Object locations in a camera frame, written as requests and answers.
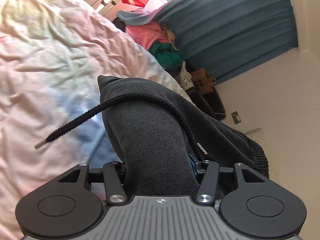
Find black bedside seat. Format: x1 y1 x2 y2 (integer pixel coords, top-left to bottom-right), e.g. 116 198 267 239
186 87 226 121

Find wall socket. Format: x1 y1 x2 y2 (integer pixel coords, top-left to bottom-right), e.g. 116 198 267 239
231 111 241 124

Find pastel bed sheet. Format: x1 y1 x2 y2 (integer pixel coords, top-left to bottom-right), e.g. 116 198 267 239
1 0 186 239

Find black sweatpants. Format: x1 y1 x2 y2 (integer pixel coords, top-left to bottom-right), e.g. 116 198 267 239
44 75 269 196

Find pile of colourful clothes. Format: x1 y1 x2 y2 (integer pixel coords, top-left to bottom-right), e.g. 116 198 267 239
117 8 194 90

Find brown paper bag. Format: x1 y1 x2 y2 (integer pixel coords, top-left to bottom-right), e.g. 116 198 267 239
191 68 216 94

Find teal curtain right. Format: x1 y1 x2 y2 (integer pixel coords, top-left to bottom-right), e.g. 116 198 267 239
155 0 298 83

